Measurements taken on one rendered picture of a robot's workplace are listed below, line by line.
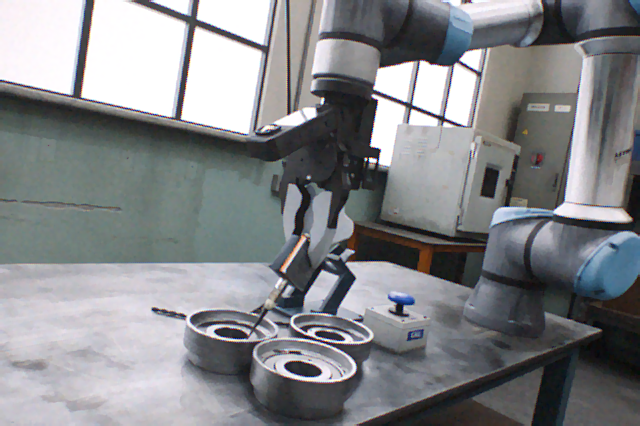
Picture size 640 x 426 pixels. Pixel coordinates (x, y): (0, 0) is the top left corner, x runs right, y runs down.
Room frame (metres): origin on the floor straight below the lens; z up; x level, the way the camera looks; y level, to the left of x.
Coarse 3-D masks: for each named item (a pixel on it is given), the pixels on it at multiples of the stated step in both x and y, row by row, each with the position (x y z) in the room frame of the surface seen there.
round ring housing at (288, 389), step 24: (264, 360) 0.47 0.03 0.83; (288, 360) 0.48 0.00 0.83; (312, 360) 0.49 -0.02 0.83; (336, 360) 0.50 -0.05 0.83; (264, 384) 0.43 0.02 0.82; (288, 384) 0.42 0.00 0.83; (312, 384) 0.42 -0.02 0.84; (336, 384) 0.43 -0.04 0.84; (288, 408) 0.42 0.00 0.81; (312, 408) 0.42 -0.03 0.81; (336, 408) 0.44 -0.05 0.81
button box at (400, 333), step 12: (372, 312) 0.68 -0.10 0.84; (384, 312) 0.68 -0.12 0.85; (396, 312) 0.68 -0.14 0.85; (408, 312) 0.69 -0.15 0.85; (372, 324) 0.68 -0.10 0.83; (384, 324) 0.66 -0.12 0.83; (396, 324) 0.65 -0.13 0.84; (408, 324) 0.65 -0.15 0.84; (420, 324) 0.67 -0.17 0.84; (384, 336) 0.66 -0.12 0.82; (396, 336) 0.65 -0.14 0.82; (408, 336) 0.65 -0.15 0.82; (420, 336) 0.67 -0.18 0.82; (396, 348) 0.64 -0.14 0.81; (408, 348) 0.66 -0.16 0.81; (420, 348) 0.68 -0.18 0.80
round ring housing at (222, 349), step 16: (192, 320) 0.54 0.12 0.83; (208, 320) 0.56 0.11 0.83; (240, 320) 0.58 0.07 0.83; (256, 320) 0.57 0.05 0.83; (192, 336) 0.49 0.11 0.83; (208, 336) 0.48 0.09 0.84; (224, 336) 0.55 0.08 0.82; (240, 336) 0.55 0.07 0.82; (256, 336) 0.53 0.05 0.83; (272, 336) 0.51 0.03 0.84; (192, 352) 0.49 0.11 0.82; (208, 352) 0.48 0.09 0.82; (224, 352) 0.48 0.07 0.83; (240, 352) 0.48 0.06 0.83; (208, 368) 0.49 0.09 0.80; (224, 368) 0.48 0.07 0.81; (240, 368) 0.49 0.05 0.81
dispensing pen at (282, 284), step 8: (288, 240) 0.55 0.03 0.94; (296, 240) 0.54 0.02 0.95; (288, 248) 0.54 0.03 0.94; (280, 256) 0.54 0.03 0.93; (288, 256) 0.53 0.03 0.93; (272, 264) 0.53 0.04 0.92; (280, 264) 0.53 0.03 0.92; (280, 272) 0.53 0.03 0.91; (280, 280) 0.53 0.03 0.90; (288, 280) 0.53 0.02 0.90; (280, 288) 0.53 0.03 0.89; (296, 288) 0.55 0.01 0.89; (272, 296) 0.52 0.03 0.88; (280, 296) 0.53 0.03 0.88; (272, 304) 0.52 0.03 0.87; (264, 312) 0.52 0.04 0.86; (248, 336) 0.50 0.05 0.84
